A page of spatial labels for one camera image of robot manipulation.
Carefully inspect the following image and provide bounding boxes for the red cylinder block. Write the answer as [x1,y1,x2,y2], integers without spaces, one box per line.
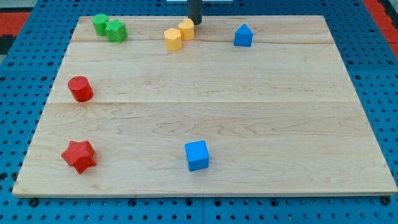
[68,76,94,102]

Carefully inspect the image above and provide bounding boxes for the green star block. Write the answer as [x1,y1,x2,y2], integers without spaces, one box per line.
[105,19,128,43]

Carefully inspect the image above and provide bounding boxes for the yellow heart block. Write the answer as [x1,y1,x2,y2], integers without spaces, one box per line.
[178,18,195,41]

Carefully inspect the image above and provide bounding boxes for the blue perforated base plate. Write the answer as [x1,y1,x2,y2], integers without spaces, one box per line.
[1,0,397,223]

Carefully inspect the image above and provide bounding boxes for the blue cube block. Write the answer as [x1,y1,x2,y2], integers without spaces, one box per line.
[185,141,210,172]

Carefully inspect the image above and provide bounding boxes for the blue triangle block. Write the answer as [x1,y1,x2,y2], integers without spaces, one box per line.
[233,24,254,47]

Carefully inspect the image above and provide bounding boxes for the green cylinder block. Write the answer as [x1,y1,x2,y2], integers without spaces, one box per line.
[91,14,109,36]

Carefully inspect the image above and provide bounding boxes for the yellow hexagon block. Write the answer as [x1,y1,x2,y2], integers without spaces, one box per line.
[164,28,182,51]

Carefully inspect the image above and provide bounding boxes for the red star block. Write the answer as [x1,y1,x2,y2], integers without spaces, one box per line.
[61,140,96,174]

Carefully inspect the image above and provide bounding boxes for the wooden board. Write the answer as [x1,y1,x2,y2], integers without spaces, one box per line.
[12,16,397,198]

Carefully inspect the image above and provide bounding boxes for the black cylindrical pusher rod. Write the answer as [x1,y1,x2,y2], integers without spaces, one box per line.
[187,0,202,25]

